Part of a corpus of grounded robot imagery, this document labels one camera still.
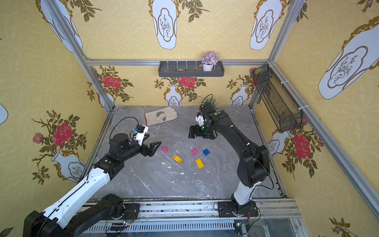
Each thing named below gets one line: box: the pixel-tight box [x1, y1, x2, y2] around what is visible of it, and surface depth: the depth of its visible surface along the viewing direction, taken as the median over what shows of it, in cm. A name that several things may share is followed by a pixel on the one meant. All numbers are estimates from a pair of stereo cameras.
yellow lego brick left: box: [172, 154, 184, 164], surface depth 92 cm
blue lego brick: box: [202, 148, 210, 157], surface depth 96 cm
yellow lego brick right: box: [194, 158, 205, 170], surface depth 91 cm
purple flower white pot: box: [201, 50, 219, 72], surface depth 85 cm
